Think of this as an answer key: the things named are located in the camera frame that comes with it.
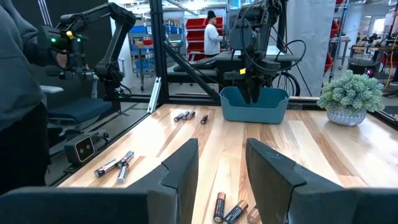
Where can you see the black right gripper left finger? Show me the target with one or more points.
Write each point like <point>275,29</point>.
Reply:
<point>93,205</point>

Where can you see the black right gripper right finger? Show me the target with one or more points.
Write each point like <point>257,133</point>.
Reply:
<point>311,205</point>

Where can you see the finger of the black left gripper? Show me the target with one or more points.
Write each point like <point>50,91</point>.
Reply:
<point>249,91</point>
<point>259,91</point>

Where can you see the silver Energizer battery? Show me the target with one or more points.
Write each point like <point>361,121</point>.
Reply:
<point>122,174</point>
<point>126,158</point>
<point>105,168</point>

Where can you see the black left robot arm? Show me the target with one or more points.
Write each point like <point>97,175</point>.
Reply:
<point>248,34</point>

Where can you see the teal plastic bin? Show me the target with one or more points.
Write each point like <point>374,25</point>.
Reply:
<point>252,112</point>

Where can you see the small black copper-top battery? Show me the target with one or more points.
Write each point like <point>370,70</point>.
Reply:
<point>204,119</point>

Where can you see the person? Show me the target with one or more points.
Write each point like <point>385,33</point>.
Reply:
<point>15,77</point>
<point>212,39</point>

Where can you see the red storage bin rack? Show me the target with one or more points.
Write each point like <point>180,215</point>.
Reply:
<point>196,34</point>

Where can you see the green succulent in patterned pot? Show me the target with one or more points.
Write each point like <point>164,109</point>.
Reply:
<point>348,93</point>

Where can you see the blue office chair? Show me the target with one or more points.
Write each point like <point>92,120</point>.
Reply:
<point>81,110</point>

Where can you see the blue storage bin shelf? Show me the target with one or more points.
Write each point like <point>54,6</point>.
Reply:
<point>140,29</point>

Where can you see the person's hand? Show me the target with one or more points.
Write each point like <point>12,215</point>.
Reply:
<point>62,60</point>

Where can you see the white metal bracket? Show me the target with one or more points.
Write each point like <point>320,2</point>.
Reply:
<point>154,95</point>

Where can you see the black aluminium table frame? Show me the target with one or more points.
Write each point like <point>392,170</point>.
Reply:
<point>158,46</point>

